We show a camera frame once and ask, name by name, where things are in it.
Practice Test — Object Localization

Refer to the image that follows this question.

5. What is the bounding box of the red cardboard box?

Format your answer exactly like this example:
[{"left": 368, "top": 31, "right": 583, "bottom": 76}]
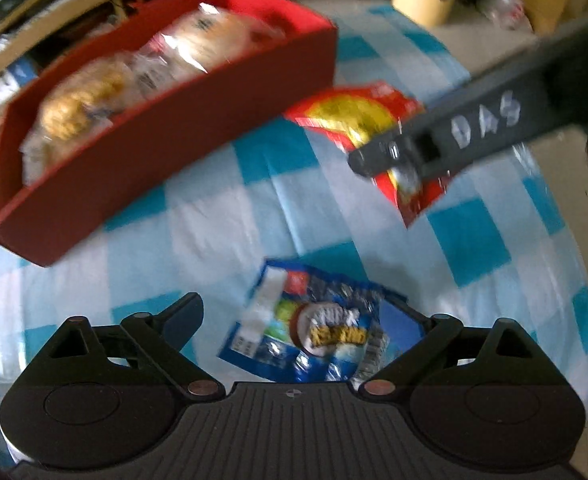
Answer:
[{"left": 0, "top": 0, "right": 339, "bottom": 268}]

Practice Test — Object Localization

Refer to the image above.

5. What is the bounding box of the red foil snack packet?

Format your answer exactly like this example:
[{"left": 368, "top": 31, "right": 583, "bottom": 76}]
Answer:
[{"left": 284, "top": 81, "right": 455, "bottom": 228}]

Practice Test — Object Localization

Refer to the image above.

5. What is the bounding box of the clear waffle packet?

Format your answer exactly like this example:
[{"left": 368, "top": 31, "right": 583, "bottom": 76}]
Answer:
[{"left": 21, "top": 55, "right": 134, "bottom": 186}]

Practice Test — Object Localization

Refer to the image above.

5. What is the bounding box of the white and blue box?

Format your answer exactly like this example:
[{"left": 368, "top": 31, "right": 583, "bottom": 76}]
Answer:
[{"left": 0, "top": 57, "right": 40, "bottom": 107}]

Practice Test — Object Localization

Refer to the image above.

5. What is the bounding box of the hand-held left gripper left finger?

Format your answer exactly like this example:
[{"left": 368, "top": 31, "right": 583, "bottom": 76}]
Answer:
[{"left": 31, "top": 292, "right": 227, "bottom": 403}]

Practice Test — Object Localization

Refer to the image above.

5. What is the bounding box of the blue snack packet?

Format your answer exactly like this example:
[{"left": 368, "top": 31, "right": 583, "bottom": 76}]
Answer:
[{"left": 216, "top": 258, "right": 392, "bottom": 386}]

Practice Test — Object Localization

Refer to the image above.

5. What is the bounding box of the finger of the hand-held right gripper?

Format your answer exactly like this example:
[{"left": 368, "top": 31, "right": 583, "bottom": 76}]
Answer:
[{"left": 348, "top": 121, "right": 451, "bottom": 184}]

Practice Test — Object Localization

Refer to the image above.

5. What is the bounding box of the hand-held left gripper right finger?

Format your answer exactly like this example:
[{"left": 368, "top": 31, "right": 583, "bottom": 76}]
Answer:
[{"left": 356, "top": 295, "right": 570, "bottom": 403}]

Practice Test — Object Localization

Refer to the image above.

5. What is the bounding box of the steamed bun packet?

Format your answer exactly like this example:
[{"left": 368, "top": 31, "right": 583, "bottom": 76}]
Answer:
[{"left": 161, "top": 5, "right": 287, "bottom": 78}]

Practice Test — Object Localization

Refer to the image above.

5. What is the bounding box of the blue checked tablecloth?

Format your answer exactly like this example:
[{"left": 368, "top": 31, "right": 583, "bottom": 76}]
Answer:
[{"left": 0, "top": 2, "right": 588, "bottom": 461}]

